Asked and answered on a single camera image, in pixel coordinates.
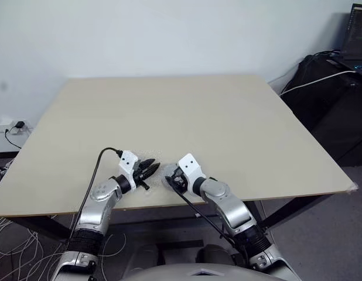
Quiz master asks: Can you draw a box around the grey toothed motor end cover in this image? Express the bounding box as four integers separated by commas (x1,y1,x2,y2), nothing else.
162,163,180,178

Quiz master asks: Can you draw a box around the white floor wire tangle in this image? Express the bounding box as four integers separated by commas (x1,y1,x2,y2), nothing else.
0,215,127,281

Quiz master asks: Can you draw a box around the black power cord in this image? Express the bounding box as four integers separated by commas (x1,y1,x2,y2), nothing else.
4,125,23,152

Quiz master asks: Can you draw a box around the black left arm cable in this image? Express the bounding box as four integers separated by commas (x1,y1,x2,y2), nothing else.
69,147,124,247

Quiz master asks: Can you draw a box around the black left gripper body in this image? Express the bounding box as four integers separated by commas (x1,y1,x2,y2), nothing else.
132,165,150,191

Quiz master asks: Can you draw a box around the silver robot torso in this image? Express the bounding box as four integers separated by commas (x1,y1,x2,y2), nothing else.
133,261,302,281

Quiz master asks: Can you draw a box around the dark rounded shape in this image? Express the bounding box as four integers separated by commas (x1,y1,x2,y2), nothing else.
195,244,232,266
130,242,162,268

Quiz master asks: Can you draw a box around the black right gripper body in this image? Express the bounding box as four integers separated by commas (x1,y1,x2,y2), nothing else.
166,168,188,193

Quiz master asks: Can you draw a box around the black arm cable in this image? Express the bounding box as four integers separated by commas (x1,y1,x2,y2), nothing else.
166,177,252,267
69,147,124,247

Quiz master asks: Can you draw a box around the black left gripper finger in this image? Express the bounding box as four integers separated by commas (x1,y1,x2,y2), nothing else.
142,162,161,178
139,158,156,170

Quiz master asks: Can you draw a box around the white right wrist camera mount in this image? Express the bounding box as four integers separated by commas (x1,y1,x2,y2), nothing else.
178,153,207,197

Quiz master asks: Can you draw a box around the white cable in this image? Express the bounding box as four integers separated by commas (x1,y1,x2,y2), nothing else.
279,70,361,96

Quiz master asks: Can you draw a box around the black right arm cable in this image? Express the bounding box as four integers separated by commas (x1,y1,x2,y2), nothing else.
166,177,252,267

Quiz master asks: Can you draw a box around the large black equipment case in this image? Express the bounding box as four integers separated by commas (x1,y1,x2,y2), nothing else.
281,54,362,168

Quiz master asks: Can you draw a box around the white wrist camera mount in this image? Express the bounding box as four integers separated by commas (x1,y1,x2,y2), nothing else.
118,149,139,190
178,153,207,197

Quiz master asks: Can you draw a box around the black open laptop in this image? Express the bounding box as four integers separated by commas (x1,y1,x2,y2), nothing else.
326,3,362,78

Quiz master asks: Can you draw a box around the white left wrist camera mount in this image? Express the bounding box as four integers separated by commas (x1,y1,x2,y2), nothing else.
118,149,139,190

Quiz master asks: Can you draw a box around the white power strip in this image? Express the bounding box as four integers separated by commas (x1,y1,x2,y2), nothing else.
0,118,33,135

